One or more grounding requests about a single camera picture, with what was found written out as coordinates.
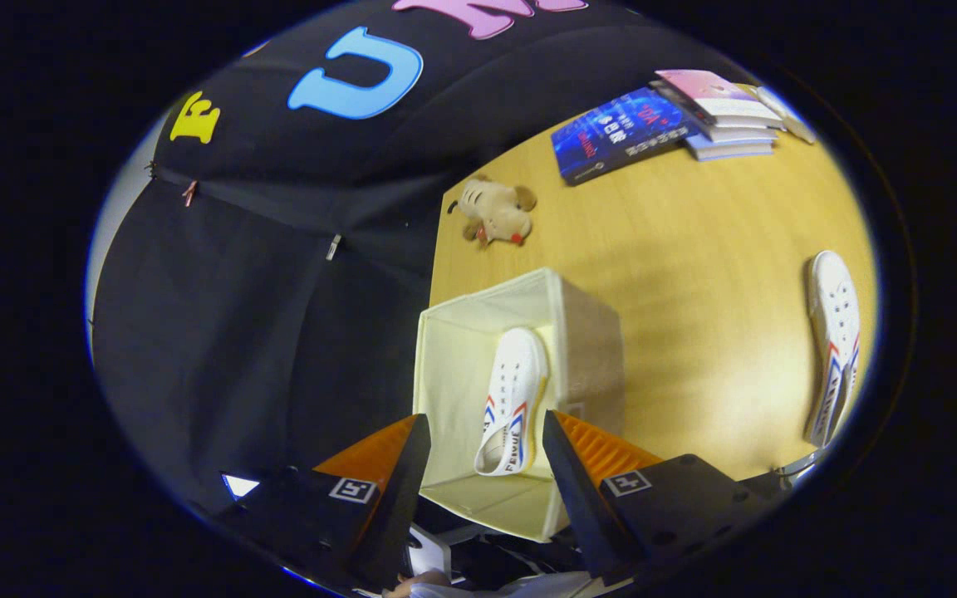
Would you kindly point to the dark blue book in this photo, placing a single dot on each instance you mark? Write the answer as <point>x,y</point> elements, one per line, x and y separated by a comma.
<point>611,133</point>

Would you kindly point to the pale blue book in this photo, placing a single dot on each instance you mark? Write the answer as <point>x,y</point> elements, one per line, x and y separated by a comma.
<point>728,151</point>

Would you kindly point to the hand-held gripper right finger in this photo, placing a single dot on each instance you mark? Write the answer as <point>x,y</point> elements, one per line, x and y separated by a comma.
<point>582,498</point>

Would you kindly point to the black backdrop cloth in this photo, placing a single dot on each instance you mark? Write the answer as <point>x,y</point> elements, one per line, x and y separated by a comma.
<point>238,332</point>

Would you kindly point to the beige fabric storage box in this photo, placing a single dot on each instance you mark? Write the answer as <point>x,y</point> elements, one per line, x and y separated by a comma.
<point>591,349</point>

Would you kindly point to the pink clip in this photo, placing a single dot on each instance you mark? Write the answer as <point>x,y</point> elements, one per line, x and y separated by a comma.
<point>189,193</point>

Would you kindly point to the silver clip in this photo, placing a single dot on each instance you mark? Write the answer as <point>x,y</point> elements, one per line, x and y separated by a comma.
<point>334,247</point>

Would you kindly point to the white canvas shoe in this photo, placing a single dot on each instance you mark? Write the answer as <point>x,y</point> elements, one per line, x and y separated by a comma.
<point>831,299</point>
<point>516,374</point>

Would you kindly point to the tan plush dog toy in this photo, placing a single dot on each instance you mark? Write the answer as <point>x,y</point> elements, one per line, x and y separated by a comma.
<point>499,212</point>

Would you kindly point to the grey cover book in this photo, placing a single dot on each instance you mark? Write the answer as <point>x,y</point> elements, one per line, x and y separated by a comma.
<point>736,133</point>

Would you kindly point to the computer monitor screen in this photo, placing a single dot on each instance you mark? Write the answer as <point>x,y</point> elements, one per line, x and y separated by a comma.
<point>239,484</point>

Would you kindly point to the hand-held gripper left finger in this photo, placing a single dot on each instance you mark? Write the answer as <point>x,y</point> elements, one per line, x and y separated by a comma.
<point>399,507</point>

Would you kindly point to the pink cover book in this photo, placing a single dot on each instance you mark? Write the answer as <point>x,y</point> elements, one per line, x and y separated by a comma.
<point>703,87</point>

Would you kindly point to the grey office chair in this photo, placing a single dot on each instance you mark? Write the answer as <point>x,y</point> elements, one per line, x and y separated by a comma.
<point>466,533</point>

